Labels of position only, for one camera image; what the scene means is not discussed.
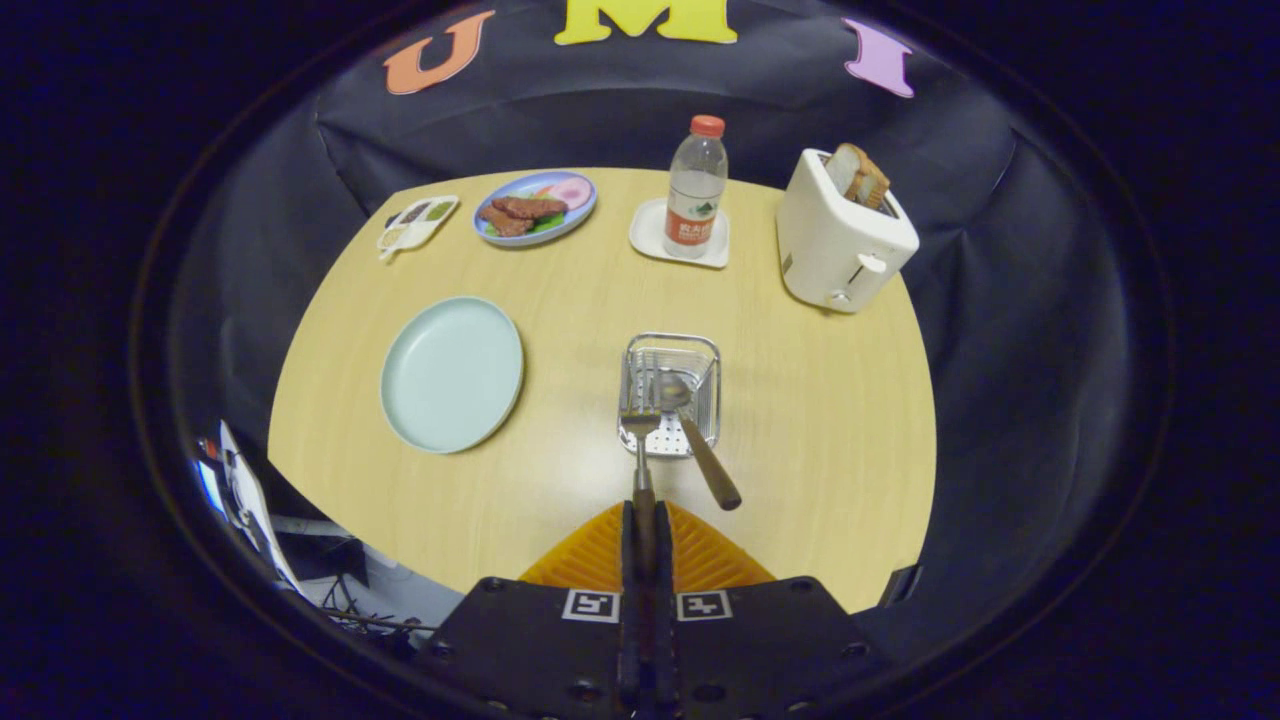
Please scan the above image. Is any clear bottle with red cap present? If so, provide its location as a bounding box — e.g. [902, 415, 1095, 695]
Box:
[664, 114, 730, 261]

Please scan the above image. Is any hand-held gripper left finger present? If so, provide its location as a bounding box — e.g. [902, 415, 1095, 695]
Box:
[415, 500, 643, 720]

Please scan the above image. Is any white square coaster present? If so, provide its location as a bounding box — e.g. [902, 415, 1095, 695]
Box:
[629, 197, 731, 270]

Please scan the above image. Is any white panel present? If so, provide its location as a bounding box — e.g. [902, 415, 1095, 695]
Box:
[215, 420, 301, 591]

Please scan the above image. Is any metal fork with brown handle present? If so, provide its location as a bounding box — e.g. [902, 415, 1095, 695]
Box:
[620, 375, 663, 581]

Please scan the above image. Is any white divided condiment tray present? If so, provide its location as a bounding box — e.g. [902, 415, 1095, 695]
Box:
[376, 194, 461, 263]

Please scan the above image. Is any toasted bread slice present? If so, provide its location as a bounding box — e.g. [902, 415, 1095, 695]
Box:
[824, 142, 891, 211]

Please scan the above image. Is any light green plate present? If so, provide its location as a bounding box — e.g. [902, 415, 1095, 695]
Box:
[379, 296, 525, 455]

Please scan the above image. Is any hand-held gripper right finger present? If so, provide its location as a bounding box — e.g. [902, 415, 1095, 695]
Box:
[655, 500, 901, 720]

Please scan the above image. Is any black backdrop cloth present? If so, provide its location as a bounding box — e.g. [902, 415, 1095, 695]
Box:
[165, 0, 1136, 661]

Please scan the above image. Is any brown meat slice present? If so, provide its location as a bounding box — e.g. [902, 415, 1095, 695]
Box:
[478, 205, 536, 238]
[490, 196, 569, 221]

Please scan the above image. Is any white toaster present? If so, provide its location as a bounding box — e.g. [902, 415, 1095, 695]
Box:
[775, 148, 920, 315]

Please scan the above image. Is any metal spoon with brown handle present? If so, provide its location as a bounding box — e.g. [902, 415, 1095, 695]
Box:
[657, 369, 743, 512]

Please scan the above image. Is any metal wire rack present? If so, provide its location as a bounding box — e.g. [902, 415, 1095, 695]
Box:
[617, 333, 723, 459]

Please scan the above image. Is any blue plate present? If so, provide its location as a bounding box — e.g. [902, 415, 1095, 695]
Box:
[472, 170, 598, 248]

